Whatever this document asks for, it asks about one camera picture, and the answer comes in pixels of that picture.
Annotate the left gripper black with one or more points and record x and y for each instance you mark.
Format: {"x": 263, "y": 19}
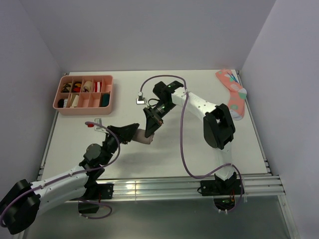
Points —
{"x": 125, "y": 133}

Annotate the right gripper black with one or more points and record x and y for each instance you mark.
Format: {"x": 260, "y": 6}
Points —
{"x": 152, "y": 123}

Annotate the taupe sock red striped cuff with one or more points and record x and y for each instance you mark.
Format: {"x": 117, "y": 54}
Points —
{"x": 139, "y": 137}

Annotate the dark green patterned sock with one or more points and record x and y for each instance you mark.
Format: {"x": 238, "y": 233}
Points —
{"x": 105, "y": 100}

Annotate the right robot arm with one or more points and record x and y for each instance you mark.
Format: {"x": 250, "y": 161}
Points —
{"x": 218, "y": 126}

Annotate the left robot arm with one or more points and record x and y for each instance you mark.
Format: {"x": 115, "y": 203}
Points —
{"x": 27, "y": 200}

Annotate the rolled red white sock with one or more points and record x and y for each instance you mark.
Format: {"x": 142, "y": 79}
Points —
{"x": 97, "y": 87}

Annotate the rolled tan pink sock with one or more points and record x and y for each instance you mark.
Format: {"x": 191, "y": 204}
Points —
{"x": 87, "y": 87}

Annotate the pink divided organizer tray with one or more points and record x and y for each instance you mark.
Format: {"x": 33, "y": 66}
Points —
{"x": 89, "y": 103}

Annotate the rolled beige sock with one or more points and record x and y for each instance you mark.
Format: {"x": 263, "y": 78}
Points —
{"x": 74, "y": 98}

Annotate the rolled dark red sock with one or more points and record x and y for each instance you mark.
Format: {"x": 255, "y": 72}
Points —
{"x": 77, "y": 87}

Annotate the rolled black white sock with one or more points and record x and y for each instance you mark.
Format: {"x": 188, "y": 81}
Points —
{"x": 62, "y": 103}

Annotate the rolled brown black sock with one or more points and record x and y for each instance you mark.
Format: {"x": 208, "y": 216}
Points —
{"x": 66, "y": 88}

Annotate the pink patterned sock pair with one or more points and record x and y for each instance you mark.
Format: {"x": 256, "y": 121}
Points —
{"x": 238, "y": 94}

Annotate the aluminium rail frame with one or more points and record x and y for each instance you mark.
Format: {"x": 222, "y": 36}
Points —
{"x": 155, "y": 172}

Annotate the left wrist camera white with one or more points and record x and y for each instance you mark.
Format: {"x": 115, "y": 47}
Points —
{"x": 97, "y": 125}

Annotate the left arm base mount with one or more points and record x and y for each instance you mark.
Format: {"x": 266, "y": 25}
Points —
{"x": 93, "y": 197}

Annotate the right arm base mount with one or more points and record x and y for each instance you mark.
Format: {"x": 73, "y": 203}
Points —
{"x": 229, "y": 189}

